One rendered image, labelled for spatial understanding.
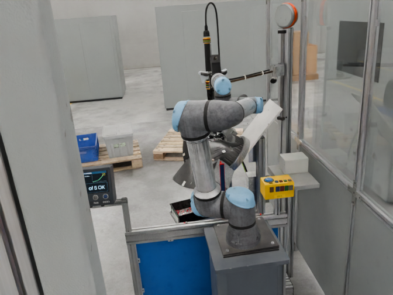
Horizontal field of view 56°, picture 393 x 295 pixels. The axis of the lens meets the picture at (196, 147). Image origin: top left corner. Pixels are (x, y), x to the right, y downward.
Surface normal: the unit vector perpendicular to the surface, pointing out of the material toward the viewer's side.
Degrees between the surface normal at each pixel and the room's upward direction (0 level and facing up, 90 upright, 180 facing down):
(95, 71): 90
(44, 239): 90
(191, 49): 90
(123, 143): 95
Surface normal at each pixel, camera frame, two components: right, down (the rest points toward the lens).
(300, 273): -0.07, -0.94
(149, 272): 0.10, 0.34
